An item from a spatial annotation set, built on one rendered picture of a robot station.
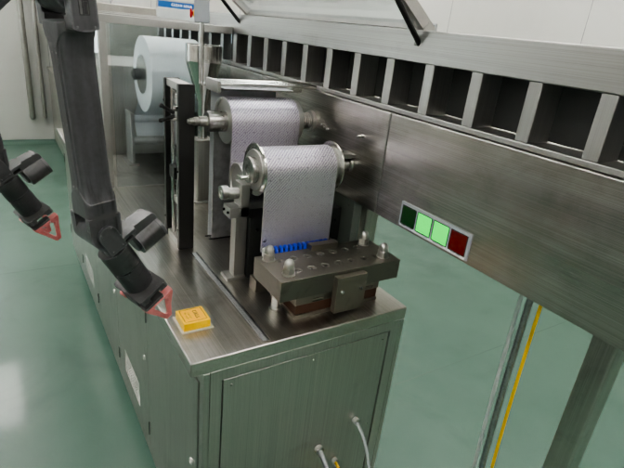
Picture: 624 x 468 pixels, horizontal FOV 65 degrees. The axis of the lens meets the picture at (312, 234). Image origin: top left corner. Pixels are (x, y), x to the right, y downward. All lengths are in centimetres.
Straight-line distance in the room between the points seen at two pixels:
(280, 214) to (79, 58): 75
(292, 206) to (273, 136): 29
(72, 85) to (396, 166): 86
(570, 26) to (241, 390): 323
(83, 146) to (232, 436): 85
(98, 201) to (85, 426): 161
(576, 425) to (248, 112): 122
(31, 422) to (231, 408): 131
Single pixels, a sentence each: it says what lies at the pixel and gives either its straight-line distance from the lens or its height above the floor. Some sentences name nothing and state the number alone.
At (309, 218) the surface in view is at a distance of 146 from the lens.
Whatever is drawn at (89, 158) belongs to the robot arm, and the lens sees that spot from 88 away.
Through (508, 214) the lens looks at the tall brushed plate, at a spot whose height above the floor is 130.
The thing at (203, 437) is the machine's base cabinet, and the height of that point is 66.
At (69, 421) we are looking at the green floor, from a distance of 245.
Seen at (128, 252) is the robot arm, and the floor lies 121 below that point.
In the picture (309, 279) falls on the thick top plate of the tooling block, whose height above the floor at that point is 102.
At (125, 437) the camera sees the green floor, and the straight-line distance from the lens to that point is 232.
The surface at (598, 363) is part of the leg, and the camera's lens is 132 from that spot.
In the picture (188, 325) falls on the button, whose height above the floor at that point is 92.
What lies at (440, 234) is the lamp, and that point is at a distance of 128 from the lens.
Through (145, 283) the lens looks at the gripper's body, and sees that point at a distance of 102.
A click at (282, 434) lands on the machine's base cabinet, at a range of 150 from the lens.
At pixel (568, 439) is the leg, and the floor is 77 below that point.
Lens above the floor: 163
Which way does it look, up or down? 23 degrees down
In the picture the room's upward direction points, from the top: 6 degrees clockwise
